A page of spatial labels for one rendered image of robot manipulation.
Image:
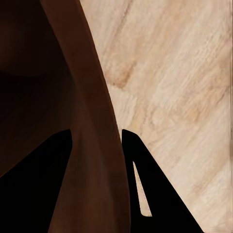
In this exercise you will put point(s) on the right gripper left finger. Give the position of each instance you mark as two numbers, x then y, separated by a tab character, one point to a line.
29	191

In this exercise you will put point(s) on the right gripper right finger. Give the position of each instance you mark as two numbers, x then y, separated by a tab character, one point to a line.
169	213

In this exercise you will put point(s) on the trash can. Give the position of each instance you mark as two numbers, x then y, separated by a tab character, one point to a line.
51	80

